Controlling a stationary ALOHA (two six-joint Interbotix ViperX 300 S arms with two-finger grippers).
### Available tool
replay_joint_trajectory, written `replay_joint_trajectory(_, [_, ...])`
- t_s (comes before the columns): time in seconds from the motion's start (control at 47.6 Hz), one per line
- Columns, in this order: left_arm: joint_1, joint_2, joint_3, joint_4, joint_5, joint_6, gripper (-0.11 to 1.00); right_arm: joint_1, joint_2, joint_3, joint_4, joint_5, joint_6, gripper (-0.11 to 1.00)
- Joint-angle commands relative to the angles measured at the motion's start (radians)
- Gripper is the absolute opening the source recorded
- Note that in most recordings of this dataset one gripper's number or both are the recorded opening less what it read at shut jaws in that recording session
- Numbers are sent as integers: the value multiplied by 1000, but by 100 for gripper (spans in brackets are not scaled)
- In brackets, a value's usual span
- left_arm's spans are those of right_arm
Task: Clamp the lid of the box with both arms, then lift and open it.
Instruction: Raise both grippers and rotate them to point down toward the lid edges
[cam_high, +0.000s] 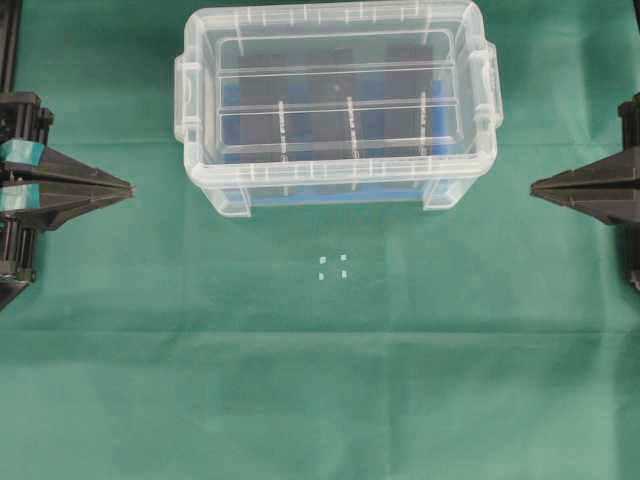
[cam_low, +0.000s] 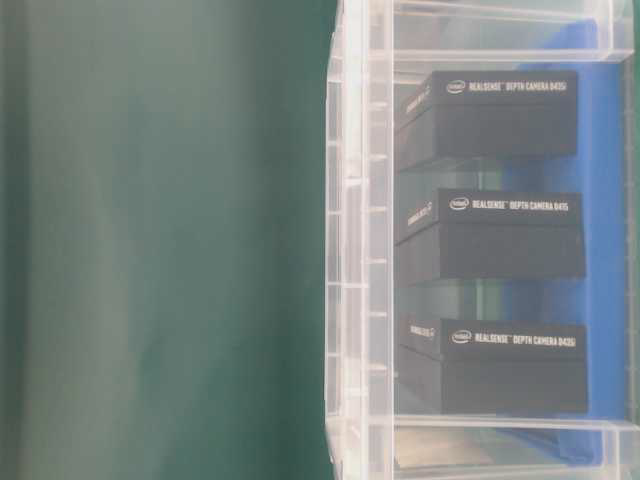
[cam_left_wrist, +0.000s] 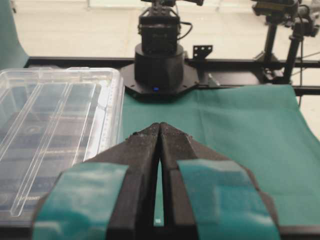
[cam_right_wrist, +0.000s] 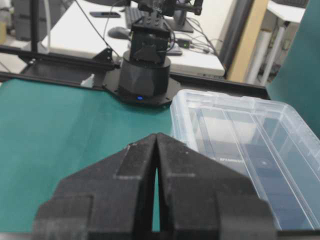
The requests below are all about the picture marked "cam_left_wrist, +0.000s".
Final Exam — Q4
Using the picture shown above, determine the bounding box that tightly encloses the left gripper black left finger teal tape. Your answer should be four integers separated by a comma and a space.
31, 123, 160, 240

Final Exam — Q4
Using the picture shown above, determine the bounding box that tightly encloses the black tripod stand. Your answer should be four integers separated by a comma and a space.
252, 0, 320, 85

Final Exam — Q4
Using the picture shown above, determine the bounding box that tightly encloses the clear plastic box lid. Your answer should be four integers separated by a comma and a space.
0, 67, 125, 226

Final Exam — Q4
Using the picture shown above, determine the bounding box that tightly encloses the green table cloth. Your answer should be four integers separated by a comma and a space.
123, 85, 320, 227

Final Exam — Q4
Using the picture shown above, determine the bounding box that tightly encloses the black perforated corner bracket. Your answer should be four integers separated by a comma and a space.
192, 45, 213, 60

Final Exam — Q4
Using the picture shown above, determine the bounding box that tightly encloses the left gripper black right finger teal tape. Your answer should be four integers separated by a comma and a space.
159, 122, 281, 240

